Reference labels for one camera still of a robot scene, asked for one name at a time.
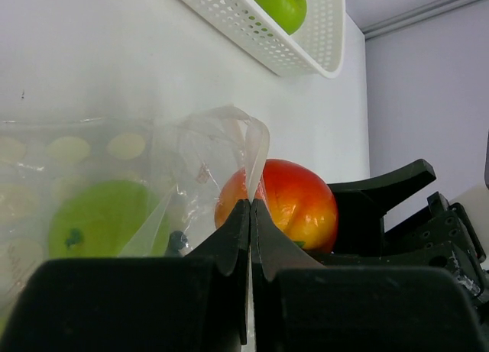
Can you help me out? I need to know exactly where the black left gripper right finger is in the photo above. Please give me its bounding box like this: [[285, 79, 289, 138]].
[[251, 200, 488, 351]]

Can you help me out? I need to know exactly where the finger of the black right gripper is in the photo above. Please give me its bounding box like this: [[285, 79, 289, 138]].
[[329, 159, 436, 255], [309, 208, 488, 310]]

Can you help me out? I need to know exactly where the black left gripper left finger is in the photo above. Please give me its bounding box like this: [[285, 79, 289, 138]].
[[1, 200, 251, 351]]

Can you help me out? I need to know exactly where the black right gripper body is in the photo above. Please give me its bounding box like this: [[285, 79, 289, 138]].
[[427, 192, 487, 260]]

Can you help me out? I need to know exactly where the orange red fake tomato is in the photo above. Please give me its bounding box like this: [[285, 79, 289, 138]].
[[213, 159, 340, 254]]

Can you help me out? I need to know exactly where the clear polka dot zip bag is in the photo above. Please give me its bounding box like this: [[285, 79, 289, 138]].
[[1, 105, 270, 317]]

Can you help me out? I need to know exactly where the green fake apple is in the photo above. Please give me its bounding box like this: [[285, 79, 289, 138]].
[[48, 180, 160, 259], [255, 0, 307, 35]]

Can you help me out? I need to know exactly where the dark green fake vegetable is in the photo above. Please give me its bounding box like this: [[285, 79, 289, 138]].
[[165, 231, 189, 257]]

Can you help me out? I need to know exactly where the white perforated plastic basket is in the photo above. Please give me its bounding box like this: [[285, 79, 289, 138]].
[[181, 0, 346, 79]]

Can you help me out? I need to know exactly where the aluminium frame post right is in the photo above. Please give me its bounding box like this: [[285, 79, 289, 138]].
[[361, 0, 487, 40]]

